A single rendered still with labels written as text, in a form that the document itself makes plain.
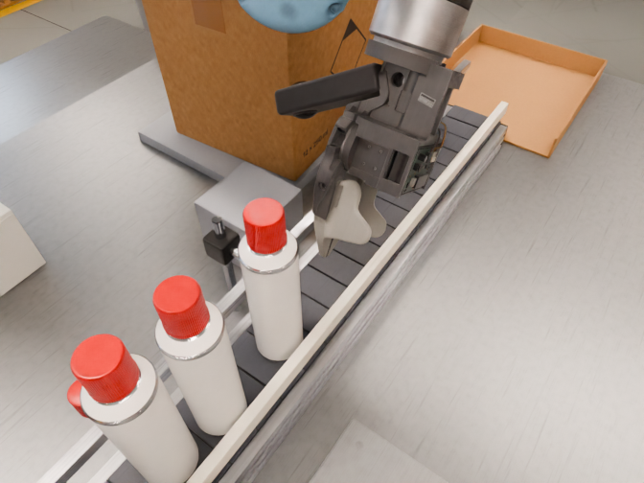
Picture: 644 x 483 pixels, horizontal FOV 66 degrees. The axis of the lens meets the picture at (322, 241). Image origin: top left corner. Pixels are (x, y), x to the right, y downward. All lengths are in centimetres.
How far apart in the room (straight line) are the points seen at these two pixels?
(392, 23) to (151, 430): 36
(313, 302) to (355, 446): 17
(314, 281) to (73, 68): 76
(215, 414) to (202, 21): 48
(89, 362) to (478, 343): 45
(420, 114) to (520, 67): 71
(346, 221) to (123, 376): 24
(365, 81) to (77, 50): 88
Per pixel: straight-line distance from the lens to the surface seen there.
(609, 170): 94
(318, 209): 48
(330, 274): 61
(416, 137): 44
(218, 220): 52
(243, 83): 72
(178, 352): 38
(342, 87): 47
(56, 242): 80
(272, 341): 51
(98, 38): 128
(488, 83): 106
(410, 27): 43
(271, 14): 31
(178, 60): 79
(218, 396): 44
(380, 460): 51
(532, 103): 103
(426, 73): 44
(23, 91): 115
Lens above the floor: 136
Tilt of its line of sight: 49 degrees down
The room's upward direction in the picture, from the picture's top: straight up
